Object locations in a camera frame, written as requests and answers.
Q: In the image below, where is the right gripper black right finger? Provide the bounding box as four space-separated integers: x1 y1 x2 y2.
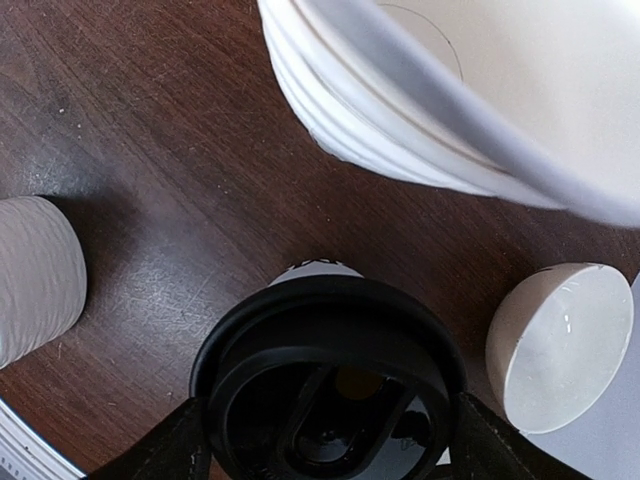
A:
449 392 586 480

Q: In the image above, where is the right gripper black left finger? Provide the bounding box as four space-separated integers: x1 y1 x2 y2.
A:
87 397 212 480

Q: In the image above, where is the small white ceramic bowl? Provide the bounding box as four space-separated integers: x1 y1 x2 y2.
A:
485 263 634 434

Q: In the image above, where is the white ceramic mug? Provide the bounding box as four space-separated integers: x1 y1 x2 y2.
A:
1 196 87 367

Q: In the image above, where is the stack of white paper cups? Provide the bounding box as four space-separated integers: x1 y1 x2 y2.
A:
257 1 639 228

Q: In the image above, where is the aluminium front rail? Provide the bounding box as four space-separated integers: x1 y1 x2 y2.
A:
0 401 85 480

